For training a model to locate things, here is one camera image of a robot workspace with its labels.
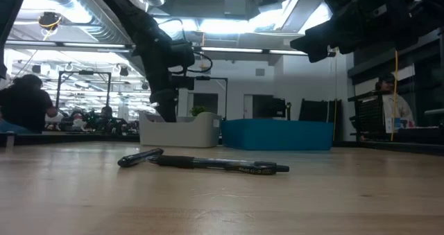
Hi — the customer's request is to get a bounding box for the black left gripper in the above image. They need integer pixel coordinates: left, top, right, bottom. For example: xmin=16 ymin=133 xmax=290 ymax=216
xmin=145 ymin=65 xmax=178 ymax=123

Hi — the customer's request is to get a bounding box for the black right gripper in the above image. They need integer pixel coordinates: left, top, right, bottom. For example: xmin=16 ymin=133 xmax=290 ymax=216
xmin=289 ymin=0 xmax=422 ymax=64

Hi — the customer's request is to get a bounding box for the white plastic bin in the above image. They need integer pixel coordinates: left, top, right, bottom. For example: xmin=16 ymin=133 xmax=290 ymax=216
xmin=138 ymin=111 xmax=223 ymax=148

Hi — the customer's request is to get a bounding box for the black retractable pen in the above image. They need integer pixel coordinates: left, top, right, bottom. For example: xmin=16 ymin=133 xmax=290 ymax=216
xmin=117 ymin=148 xmax=164 ymax=168

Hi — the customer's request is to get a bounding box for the black panel board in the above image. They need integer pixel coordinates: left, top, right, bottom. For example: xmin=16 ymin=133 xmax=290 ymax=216
xmin=298 ymin=98 xmax=343 ymax=142

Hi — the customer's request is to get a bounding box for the black pen with Pilot print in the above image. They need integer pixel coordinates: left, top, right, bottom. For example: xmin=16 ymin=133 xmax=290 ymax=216
xmin=148 ymin=154 xmax=291 ymax=175

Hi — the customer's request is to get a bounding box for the dark monitor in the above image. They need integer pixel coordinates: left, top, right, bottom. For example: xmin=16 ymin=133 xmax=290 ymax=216
xmin=252 ymin=95 xmax=288 ymax=119

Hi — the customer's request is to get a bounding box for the long ceiling light tube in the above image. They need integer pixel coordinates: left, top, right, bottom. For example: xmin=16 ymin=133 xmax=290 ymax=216
xmin=200 ymin=46 xmax=309 ymax=56

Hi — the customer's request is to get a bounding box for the black storage rack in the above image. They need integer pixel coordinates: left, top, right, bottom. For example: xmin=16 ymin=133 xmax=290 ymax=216
xmin=348 ymin=91 xmax=393 ymax=144

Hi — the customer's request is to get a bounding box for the blue plastic bin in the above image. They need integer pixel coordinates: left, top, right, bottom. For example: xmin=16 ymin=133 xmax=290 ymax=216
xmin=221 ymin=118 xmax=334 ymax=152

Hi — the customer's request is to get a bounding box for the person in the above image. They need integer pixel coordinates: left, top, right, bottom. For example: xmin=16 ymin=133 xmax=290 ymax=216
xmin=374 ymin=72 xmax=416 ymax=129
xmin=0 ymin=73 xmax=58 ymax=134

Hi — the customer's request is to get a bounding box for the ceiling dome sensor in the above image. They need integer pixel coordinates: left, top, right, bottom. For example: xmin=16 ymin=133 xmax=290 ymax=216
xmin=37 ymin=11 xmax=63 ymax=31

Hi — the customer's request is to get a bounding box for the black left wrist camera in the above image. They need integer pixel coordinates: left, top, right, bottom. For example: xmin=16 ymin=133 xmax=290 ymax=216
xmin=171 ymin=75 xmax=196 ymax=91

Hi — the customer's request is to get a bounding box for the black stand frame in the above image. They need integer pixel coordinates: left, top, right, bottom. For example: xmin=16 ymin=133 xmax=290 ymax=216
xmin=56 ymin=70 xmax=112 ymax=134
xmin=176 ymin=76 xmax=229 ymax=122

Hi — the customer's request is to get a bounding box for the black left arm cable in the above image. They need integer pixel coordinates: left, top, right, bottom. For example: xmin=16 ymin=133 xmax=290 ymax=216
xmin=166 ymin=18 xmax=214 ymax=74

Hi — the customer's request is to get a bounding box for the black table frame rail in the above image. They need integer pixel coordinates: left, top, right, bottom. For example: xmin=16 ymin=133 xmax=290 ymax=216
xmin=332 ymin=140 xmax=444 ymax=156
xmin=15 ymin=132 xmax=140 ymax=146

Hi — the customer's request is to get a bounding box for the white rail bracket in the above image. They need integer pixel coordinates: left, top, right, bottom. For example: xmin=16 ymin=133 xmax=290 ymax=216
xmin=5 ymin=130 xmax=17 ymax=148

